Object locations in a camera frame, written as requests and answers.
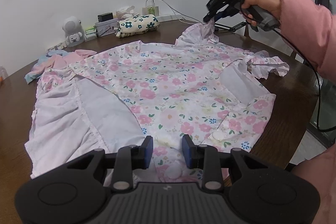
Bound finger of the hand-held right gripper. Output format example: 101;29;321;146
213;4;237;22
203;0;231;23

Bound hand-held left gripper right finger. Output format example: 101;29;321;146
182;134;271;191

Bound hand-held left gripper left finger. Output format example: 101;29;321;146
67;135;154;191

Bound pink floral shirt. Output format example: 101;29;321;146
24;23;290;184

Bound black jointed stand arm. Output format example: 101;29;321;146
214;21;249;37

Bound person's right hand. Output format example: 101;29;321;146
240;0;283;22

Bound white adapter on power strip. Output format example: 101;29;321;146
142;0;184;22

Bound cream green floral pouch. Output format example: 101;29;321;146
115;14;160;38

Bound crumpled white tissue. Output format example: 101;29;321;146
115;5;140;19

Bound grey tin box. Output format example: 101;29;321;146
95;18;120;38

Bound pastel pink blue garment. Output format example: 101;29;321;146
24;48;97;85

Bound green white small boxes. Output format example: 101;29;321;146
84;26;98;42

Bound person's pink clothed body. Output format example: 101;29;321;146
288;145;336;224

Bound white power strip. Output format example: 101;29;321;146
47;40;68;52

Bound white robot-shaped speaker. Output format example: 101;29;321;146
62;16;85;45

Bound white charging cable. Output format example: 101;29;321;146
146;0;203;24

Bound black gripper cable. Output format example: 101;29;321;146
273;26;336;133

